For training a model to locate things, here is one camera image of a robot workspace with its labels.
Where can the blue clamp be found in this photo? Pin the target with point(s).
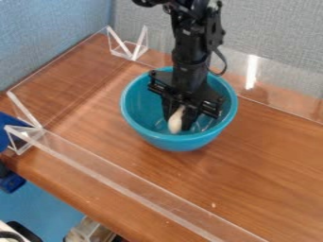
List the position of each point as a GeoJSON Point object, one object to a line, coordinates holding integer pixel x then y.
{"type": "Point", "coordinates": [10, 181]}

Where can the clear acrylic back barrier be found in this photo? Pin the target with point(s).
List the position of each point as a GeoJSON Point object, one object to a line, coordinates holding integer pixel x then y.
{"type": "Point", "coordinates": [265, 81]}

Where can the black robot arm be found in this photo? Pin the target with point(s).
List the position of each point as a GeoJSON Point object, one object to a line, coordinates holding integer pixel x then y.
{"type": "Point", "coordinates": [197, 35]}

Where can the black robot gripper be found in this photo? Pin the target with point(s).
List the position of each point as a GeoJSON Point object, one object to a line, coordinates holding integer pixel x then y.
{"type": "Point", "coordinates": [201, 101]}

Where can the white toy mushroom brown cap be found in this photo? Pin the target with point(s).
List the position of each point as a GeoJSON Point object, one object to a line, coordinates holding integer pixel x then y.
{"type": "Point", "coordinates": [175, 120]}

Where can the clear acrylic front barrier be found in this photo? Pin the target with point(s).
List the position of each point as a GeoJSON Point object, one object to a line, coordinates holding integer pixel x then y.
{"type": "Point", "coordinates": [133, 206]}

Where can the clear acrylic left barrier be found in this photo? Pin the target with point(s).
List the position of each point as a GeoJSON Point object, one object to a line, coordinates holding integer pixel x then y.
{"type": "Point", "coordinates": [57, 86]}

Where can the clear acrylic barrier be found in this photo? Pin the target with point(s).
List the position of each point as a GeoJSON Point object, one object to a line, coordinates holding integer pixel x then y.
{"type": "Point", "coordinates": [133, 206]}
{"type": "Point", "coordinates": [57, 86]}
{"type": "Point", "coordinates": [265, 81]}

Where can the black and white object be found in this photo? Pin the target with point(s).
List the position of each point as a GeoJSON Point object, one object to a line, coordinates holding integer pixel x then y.
{"type": "Point", "coordinates": [14, 232]}

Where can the clear bracket under table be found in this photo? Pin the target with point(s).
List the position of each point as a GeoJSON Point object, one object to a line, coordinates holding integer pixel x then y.
{"type": "Point", "coordinates": [89, 231]}

